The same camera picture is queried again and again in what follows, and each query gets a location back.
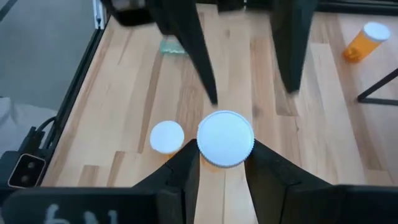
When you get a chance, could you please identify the small orange pill bottle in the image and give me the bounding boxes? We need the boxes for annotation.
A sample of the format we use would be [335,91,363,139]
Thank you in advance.
[149,120,185,159]

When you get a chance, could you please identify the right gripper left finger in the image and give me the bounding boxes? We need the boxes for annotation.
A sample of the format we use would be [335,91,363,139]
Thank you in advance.
[133,139,200,224]

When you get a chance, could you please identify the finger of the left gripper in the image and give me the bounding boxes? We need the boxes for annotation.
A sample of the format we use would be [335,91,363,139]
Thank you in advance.
[269,0,318,94]
[146,0,218,106]

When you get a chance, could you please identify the black table-level camera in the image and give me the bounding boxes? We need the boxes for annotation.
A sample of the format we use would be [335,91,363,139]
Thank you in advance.
[0,151,47,190]

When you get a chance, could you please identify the green pill bottle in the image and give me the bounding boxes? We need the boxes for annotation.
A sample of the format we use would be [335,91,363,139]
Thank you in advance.
[159,35,189,57]

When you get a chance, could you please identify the large orange pill bottle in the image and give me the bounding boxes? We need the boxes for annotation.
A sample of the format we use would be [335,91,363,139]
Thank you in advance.
[343,21,392,63]
[196,110,256,174]

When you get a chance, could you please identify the wooden shelf black metal legs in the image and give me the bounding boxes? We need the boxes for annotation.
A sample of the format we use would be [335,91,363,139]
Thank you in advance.
[356,67,398,106]

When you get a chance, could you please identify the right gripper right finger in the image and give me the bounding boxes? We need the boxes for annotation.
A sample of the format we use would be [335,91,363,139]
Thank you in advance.
[244,139,358,224]

